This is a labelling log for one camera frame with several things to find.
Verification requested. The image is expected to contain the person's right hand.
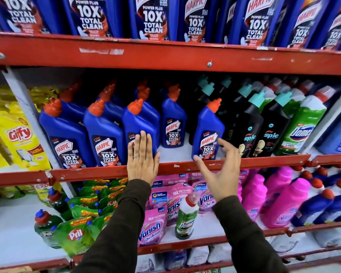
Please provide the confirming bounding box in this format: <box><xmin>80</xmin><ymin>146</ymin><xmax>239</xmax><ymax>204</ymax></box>
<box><xmin>193</xmin><ymin>138</ymin><xmax>242</xmax><ymax>203</ymax></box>

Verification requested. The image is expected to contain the person's left hand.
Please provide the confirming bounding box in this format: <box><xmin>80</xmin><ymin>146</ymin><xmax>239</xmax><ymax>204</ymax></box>
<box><xmin>127</xmin><ymin>131</ymin><xmax>161</xmax><ymax>186</ymax></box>

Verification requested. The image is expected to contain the person's left forearm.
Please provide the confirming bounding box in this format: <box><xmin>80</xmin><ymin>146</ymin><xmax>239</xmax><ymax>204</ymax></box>
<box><xmin>70</xmin><ymin>179</ymin><xmax>160</xmax><ymax>273</ymax></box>

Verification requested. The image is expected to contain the person's right forearm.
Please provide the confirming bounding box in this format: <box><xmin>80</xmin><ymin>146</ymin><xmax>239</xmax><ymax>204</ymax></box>
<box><xmin>212</xmin><ymin>195</ymin><xmax>290</xmax><ymax>273</ymax></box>

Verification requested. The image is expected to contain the group of blue orange-capped bottles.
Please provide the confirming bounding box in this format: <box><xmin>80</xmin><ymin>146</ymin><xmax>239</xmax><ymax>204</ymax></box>
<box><xmin>39</xmin><ymin>79</ymin><xmax>225</xmax><ymax>169</ymax></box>

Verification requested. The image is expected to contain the stack of pink pouches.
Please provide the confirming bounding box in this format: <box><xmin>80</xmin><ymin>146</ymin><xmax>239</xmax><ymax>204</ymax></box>
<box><xmin>138</xmin><ymin>172</ymin><xmax>216</xmax><ymax>248</ymax></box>

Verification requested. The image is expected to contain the small green red-capped bottle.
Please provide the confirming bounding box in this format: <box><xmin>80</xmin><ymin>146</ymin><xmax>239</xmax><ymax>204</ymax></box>
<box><xmin>175</xmin><ymin>193</ymin><xmax>201</xmax><ymax>240</ymax></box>

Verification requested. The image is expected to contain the pink bottle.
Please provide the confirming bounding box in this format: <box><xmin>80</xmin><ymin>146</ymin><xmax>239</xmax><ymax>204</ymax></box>
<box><xmin>261</xmin><ymin>177</ymin><xmax>311</xmax><ymax>229</ymax></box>
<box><xmin>241</xmin><ymin>174</ymin><xmax>268</xmax><ymax>222</ymax></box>
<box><xmin>265</xmin><ymin>166</ymin><xmax>294</xmax><ymax>198</ymax></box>

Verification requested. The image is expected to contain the group of black teal-capped bottles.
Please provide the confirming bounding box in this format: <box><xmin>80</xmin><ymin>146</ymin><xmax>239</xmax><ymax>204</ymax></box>
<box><xmin>189</xmin><ymin>75</ymin><xmax>293</xmax><ymax>158</ymax></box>

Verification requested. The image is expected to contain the pile of green refill pouches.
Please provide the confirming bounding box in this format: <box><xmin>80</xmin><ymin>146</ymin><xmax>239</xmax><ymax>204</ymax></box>
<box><xmin>50</xmin><ymin>177</ymin><xmax>129</xmax><ymax>257</ymax></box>

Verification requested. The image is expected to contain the green dish soap bottle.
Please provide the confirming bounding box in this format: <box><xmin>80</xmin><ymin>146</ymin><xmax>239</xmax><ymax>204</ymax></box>
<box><xmin>47</xmin><ymin>187</ymin><xmax>73</xmax><ymax>222</ymax></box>
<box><xmin>34</xmin><ymin>209</ymin><xmax>65</xmax><ymax>249</ymax></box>

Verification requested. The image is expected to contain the white packet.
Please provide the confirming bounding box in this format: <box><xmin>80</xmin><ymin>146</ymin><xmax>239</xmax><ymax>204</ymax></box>
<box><xmin>268</xmin><ymin>234</ymin><xmax>299</xmax><ymax>254</ymax></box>
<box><xmin>313</xmin><ymin>227</ymin><xmax>341</xmax><ymax>248</ymax></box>
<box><xmin>208</xmin><ymin>243</ymin><xmax>233</xmax><ymax>264</ymax></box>
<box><xmin>187</xmin><ymin>246</ymin><xmax>210</xmax><ymax>267</ymax></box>

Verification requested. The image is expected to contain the yellow green packet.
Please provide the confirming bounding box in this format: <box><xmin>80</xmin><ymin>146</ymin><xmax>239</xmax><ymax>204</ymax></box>
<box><xmin>34</xmin><ymin>181</ymin><xmax>63</xmax><ymax>203</ymax></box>

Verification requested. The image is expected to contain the long red shelf beam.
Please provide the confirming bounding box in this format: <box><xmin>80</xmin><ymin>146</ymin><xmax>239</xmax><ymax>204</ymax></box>
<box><xmin>0</xmin><ymin>32</ymin><xmax>341</xmax><ymax>76</ymax></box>

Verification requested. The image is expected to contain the blue purple pouch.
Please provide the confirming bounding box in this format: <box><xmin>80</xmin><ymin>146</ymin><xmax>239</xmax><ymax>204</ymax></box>
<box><xmin>163</xmin><ymin>249</ymin><xmax>187</xmax><ymax>271</ymax></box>

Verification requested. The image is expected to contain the row of green white bottles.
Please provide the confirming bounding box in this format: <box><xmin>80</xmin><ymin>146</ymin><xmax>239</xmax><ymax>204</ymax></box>
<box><xmin>259</xmin><ymin>78</ymin><xmax>337</xmax><ymax>157</ymax></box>

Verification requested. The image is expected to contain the stack of yellow pouches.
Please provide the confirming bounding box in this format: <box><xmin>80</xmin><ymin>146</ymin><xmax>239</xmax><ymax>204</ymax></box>
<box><xmin>0</xmin><ymin>86</ymin><xmax>60</xmax><ymax>171</ymax></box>

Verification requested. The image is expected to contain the group of dark blue bottles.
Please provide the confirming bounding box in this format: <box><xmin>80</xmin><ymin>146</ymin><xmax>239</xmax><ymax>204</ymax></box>
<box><xmin>290</xmin><ymin>164</ymin><xmax>341</xmax><ymax>228</ymax></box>

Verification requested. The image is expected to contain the row of large blue cleaner bottles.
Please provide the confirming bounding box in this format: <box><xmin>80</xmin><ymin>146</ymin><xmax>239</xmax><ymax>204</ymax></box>
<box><xmin>0</xmin><ymin>0</ymin><xmax>341</xmax><ymax>51</ymax></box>

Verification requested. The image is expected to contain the light blue bottle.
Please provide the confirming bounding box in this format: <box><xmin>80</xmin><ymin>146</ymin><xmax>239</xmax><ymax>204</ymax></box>
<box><xmin>318</xmin><ymin>109</ymin><xmax>341</xmax><ymax>155</ymax></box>

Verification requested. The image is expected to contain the white shelf board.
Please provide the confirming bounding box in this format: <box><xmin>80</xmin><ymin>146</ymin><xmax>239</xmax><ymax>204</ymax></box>
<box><xmin>0</xmin><ymin>195</ymin><xmax>70</xmax><ymax>263</ymax></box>

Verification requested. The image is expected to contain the red shelf rail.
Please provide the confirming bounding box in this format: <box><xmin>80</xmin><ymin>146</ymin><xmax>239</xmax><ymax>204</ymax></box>
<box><xmin>70</xmin><ymin>219</ymin><xmax>341</xmax><ymax>263</ymax></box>
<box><xmin>310</xmin><ymin>153</ymin><xmax>341</xmax><ymax>168</ymax></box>
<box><xmin>50</xmin><ymin>154</ymin><xmax>311</xmax><ymax>183</ymax></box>
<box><xmin>0</xmin><ymin>170</ymin><xmax>51</xmax><ymax>188</ymax></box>

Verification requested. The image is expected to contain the grey shelf upright post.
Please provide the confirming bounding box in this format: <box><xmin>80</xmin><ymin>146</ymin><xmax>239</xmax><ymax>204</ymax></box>
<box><xmin>1</xmin><ymin>67</ymin><xmax>78</xmax><ymax>198</ymax></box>

